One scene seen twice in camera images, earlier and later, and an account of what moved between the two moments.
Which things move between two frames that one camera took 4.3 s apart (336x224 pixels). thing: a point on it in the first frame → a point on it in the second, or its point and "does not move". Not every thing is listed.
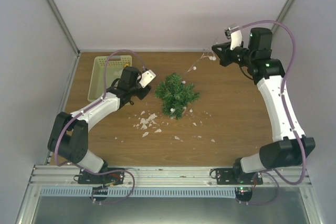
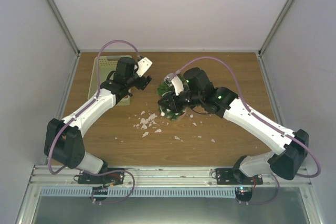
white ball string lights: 205,55 → 163,114
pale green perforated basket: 114,65 does not move
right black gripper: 224,47 → 172,105
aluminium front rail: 148,176 does not move
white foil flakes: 145,122 does not move
